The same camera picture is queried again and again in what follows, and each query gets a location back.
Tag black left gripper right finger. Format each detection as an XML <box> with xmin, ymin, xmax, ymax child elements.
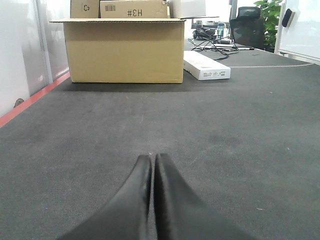
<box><xmin>153</xmin><ymin>153</ymin><xmax>254</xmax><ymax>240</ymax></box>

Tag large open cardboard box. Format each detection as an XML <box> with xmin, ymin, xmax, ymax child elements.
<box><xmin>56</xmin><ymin>18</ymin><xmax>185</xmax><ymax>84</ymax></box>

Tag green potted plant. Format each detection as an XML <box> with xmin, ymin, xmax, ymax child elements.
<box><xmin>253</xmin><ymin>0</ymin><xmax>283</xmax><ymax>51</ymax></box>

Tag white whiteboard panel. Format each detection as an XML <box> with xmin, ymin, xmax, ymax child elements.
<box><xmin>274</xmin><ymin>0</ymin><xmax>320</xmax><ymax>65</ymax></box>

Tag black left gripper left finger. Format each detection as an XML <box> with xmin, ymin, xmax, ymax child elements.
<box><xmin>59</xmin><ymin>155</ymin><xmax>152</xmax><ymax>240</ymax></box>

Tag cardboard box with recycle mark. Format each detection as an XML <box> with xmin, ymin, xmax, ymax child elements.
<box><xmin>70</xmin><ymin>0</ymin><xmax>100</xmax><ymax>19</ymax></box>

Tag cardboard box marked H3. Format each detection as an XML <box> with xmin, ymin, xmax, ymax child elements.
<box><xmin>100</xmin><ymin>0</ymin><xmax>170</xmax><ymax>19</ymax></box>

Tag black office chair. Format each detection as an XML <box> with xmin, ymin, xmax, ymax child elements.
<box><xmin>229</xmin><ymin>6</ymin><xmax>265</xmax><ymax>50</ymax></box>

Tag black cables on belt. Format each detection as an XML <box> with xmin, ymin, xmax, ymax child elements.
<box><xmin>187</xmin><ymin>36</ymin><xmax>256</xmax><ymax>61</ymax></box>

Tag long white carton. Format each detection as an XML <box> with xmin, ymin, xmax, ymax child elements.
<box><xmin>183</xmin><ymin>50</ymin><xmax>231</xmax><ymax>81</ymax></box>

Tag black whiteboard eraser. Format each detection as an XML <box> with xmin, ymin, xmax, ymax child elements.
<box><xmin>281</xmin><ymin>8</ymin><xmax>295</xmax><ymax>28</ymax></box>

